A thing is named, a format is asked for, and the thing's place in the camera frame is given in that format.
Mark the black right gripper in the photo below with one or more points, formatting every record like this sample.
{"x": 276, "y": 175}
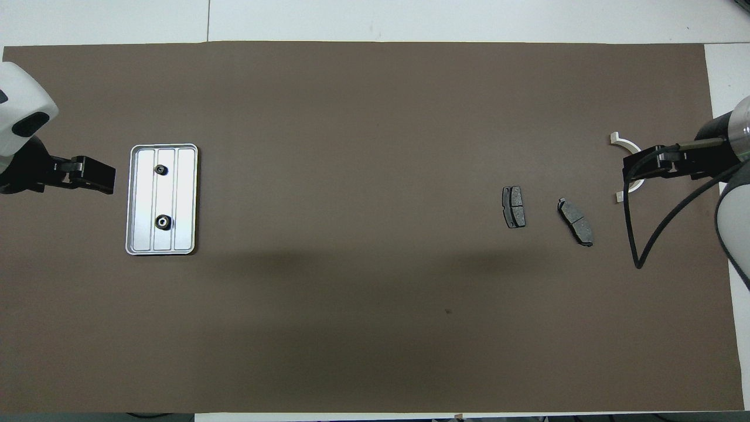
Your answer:
{"x": 703, "y": 159}

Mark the long grey brake pad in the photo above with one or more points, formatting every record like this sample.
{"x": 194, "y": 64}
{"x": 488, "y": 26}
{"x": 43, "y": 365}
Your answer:
{"x": 575, "y": 221}

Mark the silver metal tray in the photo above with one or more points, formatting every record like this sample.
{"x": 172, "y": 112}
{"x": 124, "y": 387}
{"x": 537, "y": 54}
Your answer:
{"x": 181, "y": 193}

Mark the large black bearing gear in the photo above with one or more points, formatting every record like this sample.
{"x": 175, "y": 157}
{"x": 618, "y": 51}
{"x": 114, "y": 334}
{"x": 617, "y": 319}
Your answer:
{"x": 163, "y": 222}

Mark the white curved plastic bracket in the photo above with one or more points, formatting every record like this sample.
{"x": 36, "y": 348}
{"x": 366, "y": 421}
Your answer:
{"x": 621, "y": 140}

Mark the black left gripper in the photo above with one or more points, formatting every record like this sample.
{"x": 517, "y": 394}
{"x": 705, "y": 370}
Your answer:
{"x": 32, "y": 171}

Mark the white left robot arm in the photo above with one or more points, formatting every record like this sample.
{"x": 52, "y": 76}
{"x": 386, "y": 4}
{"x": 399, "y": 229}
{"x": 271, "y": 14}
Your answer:
{"x": 17, "y": 111}

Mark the brown table mat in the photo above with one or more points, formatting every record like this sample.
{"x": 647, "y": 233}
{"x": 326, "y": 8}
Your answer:
{"x": 351, "y": 88}

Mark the short grey brake pad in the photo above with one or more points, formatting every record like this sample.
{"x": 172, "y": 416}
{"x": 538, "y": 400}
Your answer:
{"x": 514, "y": 206}

